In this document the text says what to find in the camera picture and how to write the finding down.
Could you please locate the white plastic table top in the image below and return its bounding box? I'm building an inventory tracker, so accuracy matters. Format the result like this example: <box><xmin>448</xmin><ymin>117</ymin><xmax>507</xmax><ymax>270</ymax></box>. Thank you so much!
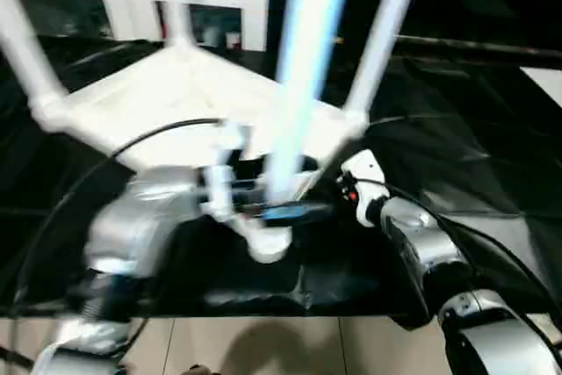
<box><xmin>28</xmin><ymin>39</ymin><xmax>370</xmax><ymax>264</ymax></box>

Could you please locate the black mat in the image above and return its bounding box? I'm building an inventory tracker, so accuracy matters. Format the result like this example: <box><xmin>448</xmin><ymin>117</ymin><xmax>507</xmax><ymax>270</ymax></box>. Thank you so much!
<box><xmin>0</xmin><ymin>34</ymin><xmax>562</xmax><ymax>328</ymax></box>

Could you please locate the white flat board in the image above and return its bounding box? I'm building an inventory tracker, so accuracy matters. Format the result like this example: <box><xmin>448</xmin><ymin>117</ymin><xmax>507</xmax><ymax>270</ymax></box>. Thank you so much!
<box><xmin>520</xmin><ymin>66</ymin><xmax>562</xmax><ymax>108</ymax></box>

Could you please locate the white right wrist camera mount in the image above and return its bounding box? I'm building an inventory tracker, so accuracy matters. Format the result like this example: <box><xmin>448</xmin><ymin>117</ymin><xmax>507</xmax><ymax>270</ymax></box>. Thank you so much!
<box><xmin>340</xmin><ymin>149</ymin><xmax>390</xmax><ymax>227</ymax></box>

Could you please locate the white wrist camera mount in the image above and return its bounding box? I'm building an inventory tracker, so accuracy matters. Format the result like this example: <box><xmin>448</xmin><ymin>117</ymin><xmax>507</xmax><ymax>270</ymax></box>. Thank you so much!
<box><xmin>199</xmin><ymin>122</ymin><xmax>254</xmax><ymax>222</ymax></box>
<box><xmin>340</xmin><ymin>149</ymin><xmax>390</xmax><ymax>227</ymax></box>

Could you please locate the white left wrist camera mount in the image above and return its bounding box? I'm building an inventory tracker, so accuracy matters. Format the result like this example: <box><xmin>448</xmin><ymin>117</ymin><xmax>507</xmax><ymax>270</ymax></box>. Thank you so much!
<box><xmin>199</xmin><ymin>122</ymin><xmax>254</xmax><ymax>222</ymax></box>

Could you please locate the black metal rail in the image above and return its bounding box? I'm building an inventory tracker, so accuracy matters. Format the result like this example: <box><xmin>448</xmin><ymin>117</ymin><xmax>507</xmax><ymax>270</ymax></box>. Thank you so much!
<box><xmin>397</xmin><ymin>35</ymin><xmax>562</xmax><ymax>58</ymax></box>

